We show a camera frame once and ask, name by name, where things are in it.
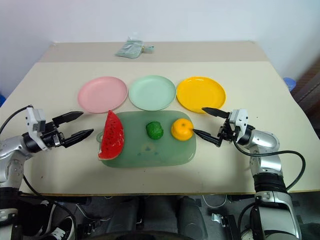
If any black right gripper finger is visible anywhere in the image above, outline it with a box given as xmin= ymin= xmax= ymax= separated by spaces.
xmin=201 ymin=107 xmax=230 ymax=119
xmin=191 ymin=128 xmax=223 ymax=148

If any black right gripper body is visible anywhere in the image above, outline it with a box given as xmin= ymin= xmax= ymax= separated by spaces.
xmin=216 ymin=117 xmax=239 ymax=143

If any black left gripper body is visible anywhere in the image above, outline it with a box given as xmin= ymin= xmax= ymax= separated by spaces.
xmin=37 ymin=120 xmax=68 ymax=151

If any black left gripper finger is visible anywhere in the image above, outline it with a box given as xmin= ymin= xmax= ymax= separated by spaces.
xmin=52 ymin=111 xmax=85 ymax=129
xmin=63 ymin=128 xmax=95 ymax=149

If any yellow plate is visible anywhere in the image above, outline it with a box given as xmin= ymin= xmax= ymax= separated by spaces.
xmin=176 ymin=76 xmax=228 ymax=115

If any orange fruit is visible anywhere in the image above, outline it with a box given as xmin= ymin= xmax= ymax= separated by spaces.
xmin=170 ymin=118 xmax=195 ymax=142

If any pink plate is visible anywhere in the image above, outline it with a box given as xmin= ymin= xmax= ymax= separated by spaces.
xmin=77 ymin=76 xmax=129 ymax=115

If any green vegetable toy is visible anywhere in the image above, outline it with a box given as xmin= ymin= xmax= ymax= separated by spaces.
xmin=145 ymin=121 xmax=165 ymax=141

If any light green plate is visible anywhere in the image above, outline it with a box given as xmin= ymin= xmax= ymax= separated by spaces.
xmin=128 ymin=74 xmax=178 ymax=111

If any red watermelon slice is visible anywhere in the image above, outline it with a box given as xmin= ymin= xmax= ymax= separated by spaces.
xmin=97 ymin=109 xmax=125 ymax=161

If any cream table cover sheet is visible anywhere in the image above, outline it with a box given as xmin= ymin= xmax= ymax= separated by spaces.
xmin=0 ymin=60 xmax=320 ymax=196

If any translucent green cutting board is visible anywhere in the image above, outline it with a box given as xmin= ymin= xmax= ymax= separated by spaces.
xmin=96 ymin=110 xmax=198 ymax=169

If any blue round container lid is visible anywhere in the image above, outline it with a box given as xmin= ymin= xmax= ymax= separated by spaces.
xmin=283 ymin=77 xmax=297 ymax=92

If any silver metal buckle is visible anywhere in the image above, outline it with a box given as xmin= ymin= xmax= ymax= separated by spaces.
xmin=211 ymin=212 xmax=229 ymax=224

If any dark grey rounded shape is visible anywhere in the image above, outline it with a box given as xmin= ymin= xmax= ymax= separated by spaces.
xmin=177 ymin=196 xmax=209 ymax=239

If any black and white sneaker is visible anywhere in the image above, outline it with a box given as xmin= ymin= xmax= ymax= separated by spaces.
xmin=42 ymin=198 xmax=77 ymax=240

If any teal fabric pouch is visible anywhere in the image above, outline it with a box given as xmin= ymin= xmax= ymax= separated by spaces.
xmin=114 ymin=39 xmax=145 ymax=60

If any brown wooden furniture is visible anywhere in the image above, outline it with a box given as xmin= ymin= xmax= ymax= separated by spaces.
xmin=290 ymin=56 xmax=320 ymax=120

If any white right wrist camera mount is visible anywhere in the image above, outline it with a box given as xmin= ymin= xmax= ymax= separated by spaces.
xmin=228 ymin=108 xmax=251 ymax=136

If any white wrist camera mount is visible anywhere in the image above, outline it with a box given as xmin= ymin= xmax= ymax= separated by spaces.
xmin=228 ymin=108 xmax=251 ymax=136
xmin=25 ymin=106 xmax=47 ymax=138

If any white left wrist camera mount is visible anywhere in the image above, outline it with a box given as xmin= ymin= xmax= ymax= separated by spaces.
xmin=25 ymin=106 xmax=47 ymax=138

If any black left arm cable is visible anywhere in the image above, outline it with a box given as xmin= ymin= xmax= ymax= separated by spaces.
xmin=0 ymin=105 xmax=78 ymax=240

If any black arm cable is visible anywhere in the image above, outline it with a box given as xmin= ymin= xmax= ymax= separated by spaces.
xmin=232 ymin=139 xmax=307 ymax=193
xmin=0 ymin=105 xmax=78 ymax=240

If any thin white cable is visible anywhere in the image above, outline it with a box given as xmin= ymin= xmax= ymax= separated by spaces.
xmin=201 ymin=194 xmax=229 ymax=209

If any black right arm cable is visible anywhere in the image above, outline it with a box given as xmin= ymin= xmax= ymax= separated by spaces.
xmin=232 ymin=139 xmax=307 ymax=193

